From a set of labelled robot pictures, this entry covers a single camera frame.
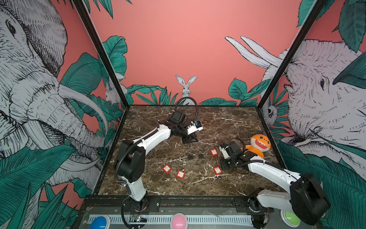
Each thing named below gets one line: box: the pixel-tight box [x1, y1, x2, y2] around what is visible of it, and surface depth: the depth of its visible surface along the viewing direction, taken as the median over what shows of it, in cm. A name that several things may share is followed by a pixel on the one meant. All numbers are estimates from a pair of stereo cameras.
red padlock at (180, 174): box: [175, 170, 186, 180], surface depth 85 cm
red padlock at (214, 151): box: [209, 148, 219, 157], surface depth 95 cm
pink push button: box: [170, 212, 189, 229], surface depth 69 cm
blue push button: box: [90, 216, 108, 229], surface depth 69 cm
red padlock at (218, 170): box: [213, 166, 223, 176], surface depth 87 cm
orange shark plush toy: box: [244, 134, 271, 159], surface depth 92 cm
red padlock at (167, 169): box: [162, 164, 173, 175], surface depth 87 cm
